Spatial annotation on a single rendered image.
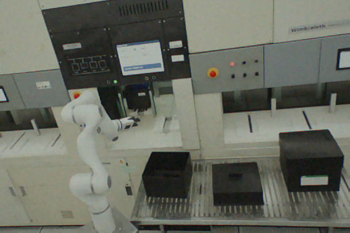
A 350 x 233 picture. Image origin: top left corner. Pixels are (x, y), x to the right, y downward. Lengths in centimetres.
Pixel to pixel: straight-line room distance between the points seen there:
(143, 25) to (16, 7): 81
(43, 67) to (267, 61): 147
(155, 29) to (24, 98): 111
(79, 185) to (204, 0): 126
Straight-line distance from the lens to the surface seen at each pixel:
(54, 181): 312
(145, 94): 301
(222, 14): 221
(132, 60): 234
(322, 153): 225
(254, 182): 225
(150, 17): 223
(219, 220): 217
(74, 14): 235
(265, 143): 260
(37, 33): 249
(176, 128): 276
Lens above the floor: 232
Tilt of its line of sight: 29 degrees down
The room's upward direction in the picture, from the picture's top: 12 degrees counter-clockwise
